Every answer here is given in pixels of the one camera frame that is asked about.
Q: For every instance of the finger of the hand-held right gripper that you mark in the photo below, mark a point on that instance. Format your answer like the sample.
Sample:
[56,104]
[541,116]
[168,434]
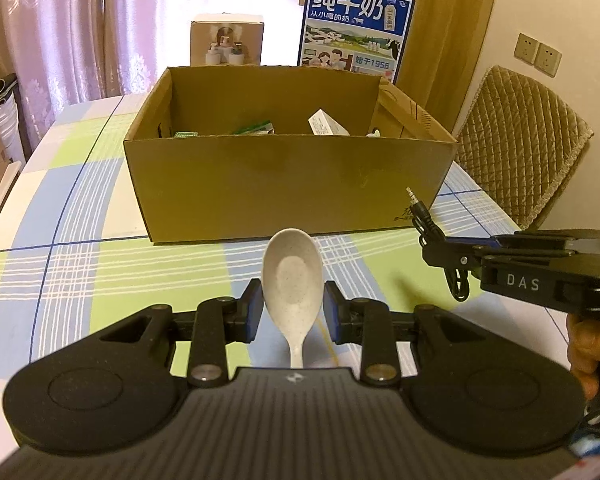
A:
[450,255]
[485,243]

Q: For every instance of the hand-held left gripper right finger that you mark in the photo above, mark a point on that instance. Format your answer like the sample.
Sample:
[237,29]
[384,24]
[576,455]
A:
[332,312]

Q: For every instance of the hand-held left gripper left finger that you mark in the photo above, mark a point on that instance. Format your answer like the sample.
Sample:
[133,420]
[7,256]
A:
[252,310]

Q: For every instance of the white plastic spoon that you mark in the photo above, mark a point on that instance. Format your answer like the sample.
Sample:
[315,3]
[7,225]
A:
[291,270]

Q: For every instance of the brown cardboard box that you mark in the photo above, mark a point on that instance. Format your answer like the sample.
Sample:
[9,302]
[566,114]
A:
[290,185]

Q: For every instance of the long white medicine box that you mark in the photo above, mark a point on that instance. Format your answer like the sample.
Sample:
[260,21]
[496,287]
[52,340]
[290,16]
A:
[327,124]

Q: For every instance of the green white medicine box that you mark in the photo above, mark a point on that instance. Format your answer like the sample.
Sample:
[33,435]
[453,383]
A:
[255,127]

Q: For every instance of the green leaf foil packet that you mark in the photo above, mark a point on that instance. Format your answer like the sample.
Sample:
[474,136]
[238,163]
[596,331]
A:
[185,133]

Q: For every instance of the checked tablecloth desktop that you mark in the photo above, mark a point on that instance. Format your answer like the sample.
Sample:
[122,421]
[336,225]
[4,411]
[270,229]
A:
[105,270]

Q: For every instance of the person's right hand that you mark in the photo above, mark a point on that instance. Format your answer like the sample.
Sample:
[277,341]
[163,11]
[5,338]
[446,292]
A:
[582,355]

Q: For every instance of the chair with quilted cover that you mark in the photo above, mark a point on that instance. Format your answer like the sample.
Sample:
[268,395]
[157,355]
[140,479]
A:
[520,145]

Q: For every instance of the blue milk carton box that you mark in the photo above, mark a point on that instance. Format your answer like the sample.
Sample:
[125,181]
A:
[355,30]

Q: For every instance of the small beige product box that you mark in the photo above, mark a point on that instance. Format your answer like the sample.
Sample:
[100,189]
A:
[227,42]

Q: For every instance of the stack of white bowls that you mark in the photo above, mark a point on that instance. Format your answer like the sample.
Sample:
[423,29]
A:
[5,120]

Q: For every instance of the pink lace curtain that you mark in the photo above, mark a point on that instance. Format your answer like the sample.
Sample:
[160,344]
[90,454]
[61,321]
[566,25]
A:
[105,30]

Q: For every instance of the beige wall socket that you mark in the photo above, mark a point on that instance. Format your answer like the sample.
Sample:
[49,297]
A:
[524,47]
[547,59]

